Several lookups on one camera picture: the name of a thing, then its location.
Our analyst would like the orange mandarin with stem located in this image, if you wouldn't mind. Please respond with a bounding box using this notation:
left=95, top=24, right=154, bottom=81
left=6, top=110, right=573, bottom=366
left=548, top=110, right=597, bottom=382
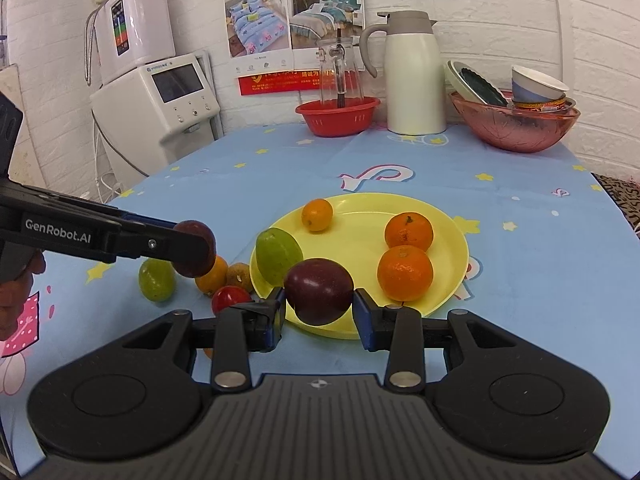
left=384, top=211, right=434, bottom=252

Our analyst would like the white blue ceramic bowl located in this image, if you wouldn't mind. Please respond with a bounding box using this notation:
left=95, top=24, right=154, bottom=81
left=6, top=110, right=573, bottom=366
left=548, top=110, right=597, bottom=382
left=512, top=65, right=570, bottom=103

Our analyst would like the yellow plastic plate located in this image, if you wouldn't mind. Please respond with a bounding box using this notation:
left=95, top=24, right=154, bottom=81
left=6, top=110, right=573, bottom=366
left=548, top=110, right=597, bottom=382
left=272, top=193, right=470, bottom=316

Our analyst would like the clear glass jar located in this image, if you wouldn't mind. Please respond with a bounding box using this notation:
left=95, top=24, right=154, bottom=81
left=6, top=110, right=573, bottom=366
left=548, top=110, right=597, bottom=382
left=317, top=28, right=362, bottom=110

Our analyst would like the pink glass bowl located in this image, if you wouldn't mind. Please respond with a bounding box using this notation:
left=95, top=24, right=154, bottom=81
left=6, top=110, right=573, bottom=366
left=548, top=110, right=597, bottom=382
left=450, top=92, right=580, bottom=153

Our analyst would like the small orange kumquat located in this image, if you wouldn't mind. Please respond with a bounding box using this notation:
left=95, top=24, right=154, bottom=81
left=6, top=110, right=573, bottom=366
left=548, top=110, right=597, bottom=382
left=300, top=198, right=333, bottom=233

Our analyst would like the brown kiwi fruit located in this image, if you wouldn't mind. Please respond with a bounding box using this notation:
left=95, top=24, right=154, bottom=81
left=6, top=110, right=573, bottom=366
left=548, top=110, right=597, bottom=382
left=226, top=262, right=254, bottom=294

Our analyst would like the large orange mandarin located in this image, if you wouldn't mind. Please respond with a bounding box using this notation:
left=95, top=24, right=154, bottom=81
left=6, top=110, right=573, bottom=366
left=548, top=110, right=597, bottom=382
left=376, top=245, right=434, bottom=302

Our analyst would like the red plastic basket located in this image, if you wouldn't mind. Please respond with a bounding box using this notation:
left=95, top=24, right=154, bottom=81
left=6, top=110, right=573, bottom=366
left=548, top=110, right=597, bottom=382
left=295, top=96, right=381, bottom=138

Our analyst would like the small green fruit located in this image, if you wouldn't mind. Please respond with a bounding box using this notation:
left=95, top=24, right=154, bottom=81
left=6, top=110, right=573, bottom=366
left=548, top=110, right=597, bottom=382
left=138, top=258, right=176, bottom=302

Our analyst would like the green white plate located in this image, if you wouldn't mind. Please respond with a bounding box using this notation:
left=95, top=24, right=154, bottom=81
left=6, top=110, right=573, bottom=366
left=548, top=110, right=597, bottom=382
left=444, top=60, right=508, bottom=106

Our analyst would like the red cherry tomato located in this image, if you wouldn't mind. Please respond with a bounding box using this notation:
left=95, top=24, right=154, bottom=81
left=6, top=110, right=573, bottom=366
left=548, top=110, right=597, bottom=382
left=210, top=285, right=253, bottom=315

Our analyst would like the orange fruit on cloth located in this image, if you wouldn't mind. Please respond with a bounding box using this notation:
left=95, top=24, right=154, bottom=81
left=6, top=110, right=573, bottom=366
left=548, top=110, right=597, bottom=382
left=194, top=256, right=228, bottom=297

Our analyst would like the white machine with screen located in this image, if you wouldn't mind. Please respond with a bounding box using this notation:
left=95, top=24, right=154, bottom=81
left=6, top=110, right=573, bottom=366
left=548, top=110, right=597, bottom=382
left=90, top=51, right=224, bottom=190

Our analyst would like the large green fruit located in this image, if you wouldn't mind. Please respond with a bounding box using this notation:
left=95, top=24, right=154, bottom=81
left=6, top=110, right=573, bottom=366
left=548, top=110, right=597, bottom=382
left=255, top=228, right=304, bottom=286

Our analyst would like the white thermos jug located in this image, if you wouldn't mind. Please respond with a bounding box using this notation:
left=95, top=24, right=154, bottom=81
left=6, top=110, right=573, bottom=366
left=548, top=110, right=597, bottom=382
left=359, top=10, right=447, bottom=136

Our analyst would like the bedding wall calendar poster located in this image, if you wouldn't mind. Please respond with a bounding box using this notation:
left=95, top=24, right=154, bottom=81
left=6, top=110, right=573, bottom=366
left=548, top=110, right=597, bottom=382
left=224, top=0, right=366, bottom=96

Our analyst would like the dark red plum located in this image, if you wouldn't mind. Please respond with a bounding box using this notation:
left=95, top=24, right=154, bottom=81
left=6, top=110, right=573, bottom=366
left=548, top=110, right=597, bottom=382
left=172, top=220, right=216, bottom=278
left=284, top=258, right=355, bottom=326

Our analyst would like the blue patterned tablecloth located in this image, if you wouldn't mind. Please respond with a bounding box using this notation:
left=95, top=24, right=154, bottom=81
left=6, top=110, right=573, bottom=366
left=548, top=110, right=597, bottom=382
left=1, top=124, right=639, bottom=477

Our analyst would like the white water purifier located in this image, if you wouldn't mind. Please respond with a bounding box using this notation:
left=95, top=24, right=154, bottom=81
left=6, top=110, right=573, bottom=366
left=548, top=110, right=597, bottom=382
left=94, top=0, right=176, bottom=84

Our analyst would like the person's left hand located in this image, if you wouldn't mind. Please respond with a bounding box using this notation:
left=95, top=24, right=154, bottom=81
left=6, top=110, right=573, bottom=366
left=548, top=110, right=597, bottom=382
left=0, top=250, right=46, bottom=341

